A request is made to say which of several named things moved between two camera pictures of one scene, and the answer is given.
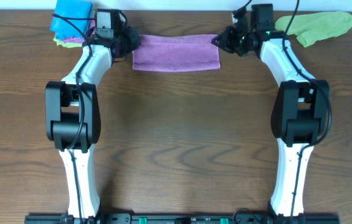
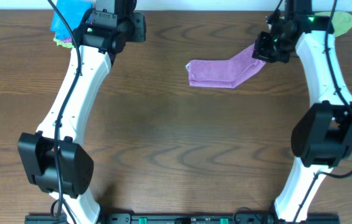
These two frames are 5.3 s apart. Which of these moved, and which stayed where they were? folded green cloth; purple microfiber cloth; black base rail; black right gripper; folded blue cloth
Moved: black right gripper; purple microfiber cloth
Stayed: folded blue cloth; black base rail; folded green cloth
